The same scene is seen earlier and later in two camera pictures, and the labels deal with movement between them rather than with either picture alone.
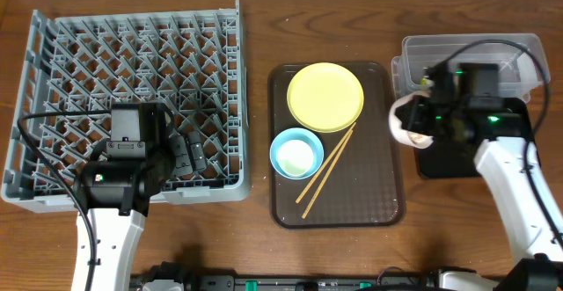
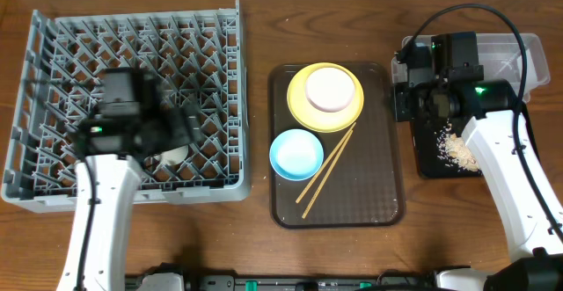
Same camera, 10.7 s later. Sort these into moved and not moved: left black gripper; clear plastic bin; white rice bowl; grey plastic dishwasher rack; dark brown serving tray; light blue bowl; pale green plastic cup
Moved: left black gripper; white rice bowl; pale green plastic cup
Not moved: dark brown serving tray; clear plastic bin; grey plastic dishwasher rack; light blue bowl
